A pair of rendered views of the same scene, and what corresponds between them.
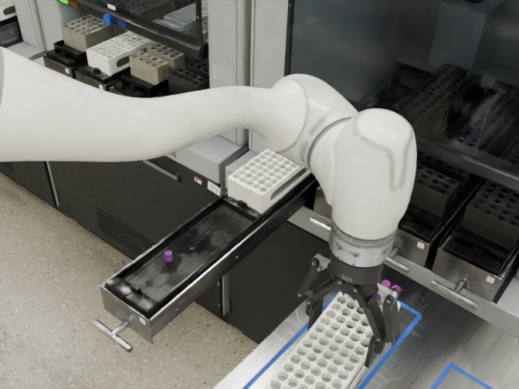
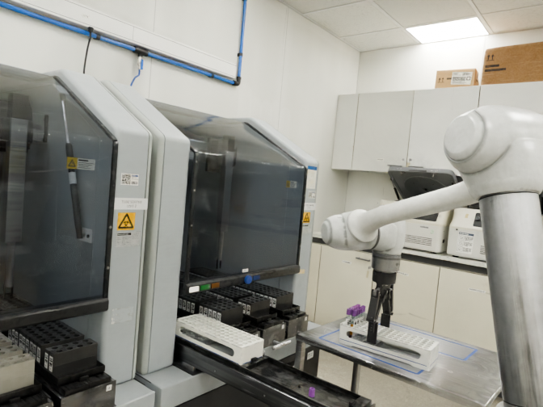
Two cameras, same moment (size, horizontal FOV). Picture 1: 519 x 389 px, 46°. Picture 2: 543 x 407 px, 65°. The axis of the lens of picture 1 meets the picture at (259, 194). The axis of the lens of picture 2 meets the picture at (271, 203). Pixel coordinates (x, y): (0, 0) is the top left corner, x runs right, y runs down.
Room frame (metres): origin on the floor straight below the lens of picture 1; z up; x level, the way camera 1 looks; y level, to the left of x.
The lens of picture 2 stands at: (0.96, 1.23, 1.33)
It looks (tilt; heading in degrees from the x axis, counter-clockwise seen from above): 3 degrees down; 272
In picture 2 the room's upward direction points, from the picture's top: 5 degrees clockwise
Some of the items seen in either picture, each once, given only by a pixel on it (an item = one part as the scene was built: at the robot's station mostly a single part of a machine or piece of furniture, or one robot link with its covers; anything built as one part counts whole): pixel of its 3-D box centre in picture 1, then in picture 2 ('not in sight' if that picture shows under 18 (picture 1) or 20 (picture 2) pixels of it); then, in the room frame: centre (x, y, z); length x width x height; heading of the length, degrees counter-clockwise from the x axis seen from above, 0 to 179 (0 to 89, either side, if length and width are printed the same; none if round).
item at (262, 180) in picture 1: (284, 166); (216, 338); (1.13, -0.06, 0.83); 0.30 x 0.10 x 0.06; 143
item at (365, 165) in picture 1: (368, 166); (385, 228); (0.63, -0.14, 1.21); 0.13 x 0.11 x 0.16; 26
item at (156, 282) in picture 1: (235, 223); (259, 376); (0.99, 0.05, 0.78); 0.73 x 0.14 x 0.09; 143
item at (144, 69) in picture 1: (146, 70); (6, 377); (1.54, 0.33, 0.85); 0.12 x 0.02 x 0.06; 54
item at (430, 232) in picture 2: not in sight; (422, 207); (-0.18, -2.33, 1.22); 0.62 x 0.56 x 0.64; 51
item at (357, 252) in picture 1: (361, 234); (385, 262); (0.62, -0.14, 1.11); 0.09 x 0.09 x 0.06
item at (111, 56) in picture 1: (135, 47); not in sight; (1.71, 0.39, 0.83); 0.30 x 0.10 x 0.06; 143
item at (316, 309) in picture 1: (315, 316); (372, 332); (0.65, -0.10, 0.89); 0.03 x 0.01 x 0.07; 146
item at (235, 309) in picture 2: not in sight; (229, 316); (1.11, -0.23, 0.85); 0.12 x 0.02 x 0.06; 54
